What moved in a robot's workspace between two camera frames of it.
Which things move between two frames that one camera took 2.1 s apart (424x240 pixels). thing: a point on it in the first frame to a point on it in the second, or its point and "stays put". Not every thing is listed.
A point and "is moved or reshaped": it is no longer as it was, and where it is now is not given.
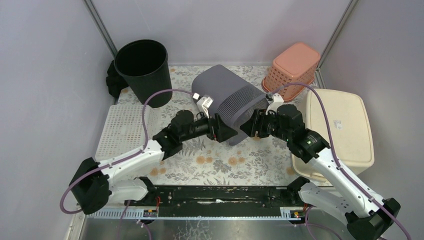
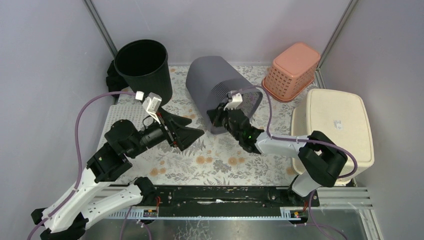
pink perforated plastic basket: (297, 64) stays put
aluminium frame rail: (204, 214) stays put
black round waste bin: (144, 64) stays put
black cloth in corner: (115, 81) stays put
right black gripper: (256, 123) to (215, 114)
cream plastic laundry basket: (349, 129) stays put
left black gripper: (214, 127) to (170, 133)
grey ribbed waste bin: (234, 98) is moved or reshaped
